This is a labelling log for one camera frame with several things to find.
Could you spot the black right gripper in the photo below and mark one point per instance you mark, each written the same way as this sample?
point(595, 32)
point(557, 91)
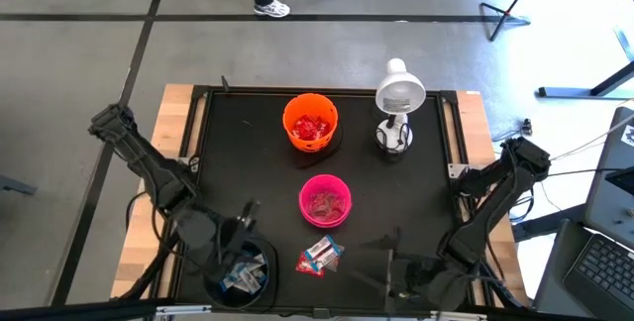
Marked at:
point(441, 281)

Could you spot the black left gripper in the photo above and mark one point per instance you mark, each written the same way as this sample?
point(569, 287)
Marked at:
point(230, 237)

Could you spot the clear orange candy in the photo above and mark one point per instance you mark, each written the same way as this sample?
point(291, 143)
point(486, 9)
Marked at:
point(319, 202)
point(334, 207)

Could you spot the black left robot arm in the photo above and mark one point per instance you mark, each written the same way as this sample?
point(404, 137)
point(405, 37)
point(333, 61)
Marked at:
point(148, 167)

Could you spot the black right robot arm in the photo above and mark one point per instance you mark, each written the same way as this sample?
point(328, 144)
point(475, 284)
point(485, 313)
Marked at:
point(500, 197)

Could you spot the red candy pack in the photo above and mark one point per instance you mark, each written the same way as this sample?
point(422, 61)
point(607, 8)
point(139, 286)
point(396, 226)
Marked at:
point(303, 129)
point(321, 128)

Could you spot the white blue Hershey's bar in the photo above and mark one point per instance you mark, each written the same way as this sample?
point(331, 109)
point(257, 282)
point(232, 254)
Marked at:
point(257, 260)
point(251, 279)
point(319, 249)
point(232, 281)
point(329, 260)

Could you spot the pink plastic face bucket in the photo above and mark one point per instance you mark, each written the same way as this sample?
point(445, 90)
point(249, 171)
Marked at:
point(311, 185)

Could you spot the black bucket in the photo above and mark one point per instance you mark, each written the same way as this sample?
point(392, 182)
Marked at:
point(247, 301)

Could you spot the orange plastic bucket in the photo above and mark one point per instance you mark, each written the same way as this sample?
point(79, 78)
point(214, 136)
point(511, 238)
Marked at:
point(297, 108)

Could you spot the white gooseneck desk lamp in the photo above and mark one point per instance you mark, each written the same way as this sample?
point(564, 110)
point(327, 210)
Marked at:
point(400, 90)

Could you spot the black desk base bar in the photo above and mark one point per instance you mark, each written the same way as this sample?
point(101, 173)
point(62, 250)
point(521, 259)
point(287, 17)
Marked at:
point(545, 224)

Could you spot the small black floor plug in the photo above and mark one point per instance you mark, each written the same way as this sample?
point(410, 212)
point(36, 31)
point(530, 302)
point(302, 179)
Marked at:
point(527, 126)

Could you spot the black laptop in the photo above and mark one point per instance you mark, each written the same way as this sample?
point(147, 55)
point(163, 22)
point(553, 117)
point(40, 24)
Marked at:
point(599, 271)

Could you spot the grey desk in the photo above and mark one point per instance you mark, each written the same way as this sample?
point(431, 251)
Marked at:
point(599, 202)

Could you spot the black T-foot desk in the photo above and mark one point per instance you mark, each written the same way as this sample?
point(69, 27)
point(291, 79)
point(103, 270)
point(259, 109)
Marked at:
point(564, 94)

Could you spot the grey furniture foot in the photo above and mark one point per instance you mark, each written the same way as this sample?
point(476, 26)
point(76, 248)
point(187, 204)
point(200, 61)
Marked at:
point(17, 185)

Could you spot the black tablet device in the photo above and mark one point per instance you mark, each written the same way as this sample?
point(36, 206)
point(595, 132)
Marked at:
point(623, 180)

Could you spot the black tripod stand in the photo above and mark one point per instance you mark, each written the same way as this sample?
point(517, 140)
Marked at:
point(504, 14)

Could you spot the silver mounting bracket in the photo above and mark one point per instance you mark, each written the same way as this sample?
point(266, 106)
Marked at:
point(194, 165)
point(455, 171)

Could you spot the black frame strut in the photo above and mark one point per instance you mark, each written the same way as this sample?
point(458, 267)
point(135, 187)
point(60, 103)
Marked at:
point(500, 286)
point(146, 268)

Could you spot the black frame crossbeam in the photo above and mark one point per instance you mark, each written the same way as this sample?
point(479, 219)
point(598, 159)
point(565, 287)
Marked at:
point(74, 309)

